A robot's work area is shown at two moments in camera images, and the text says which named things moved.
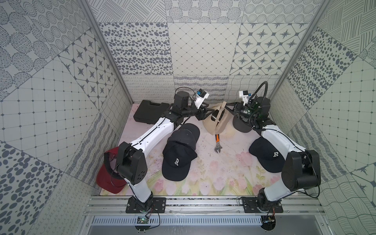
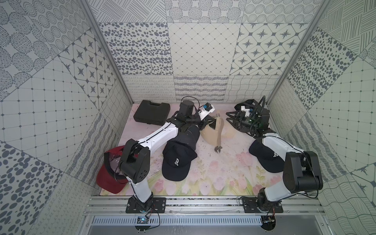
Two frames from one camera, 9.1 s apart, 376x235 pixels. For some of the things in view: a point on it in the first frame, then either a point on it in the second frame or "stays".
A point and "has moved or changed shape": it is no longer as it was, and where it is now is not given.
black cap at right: x=268 y=155 stays
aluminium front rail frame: x=108 y=215 stays
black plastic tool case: x=149 y=113 stays
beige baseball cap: x=219 y=122 has moved or changed shape
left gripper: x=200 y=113 -> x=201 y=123
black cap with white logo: x=176 y=158 stays
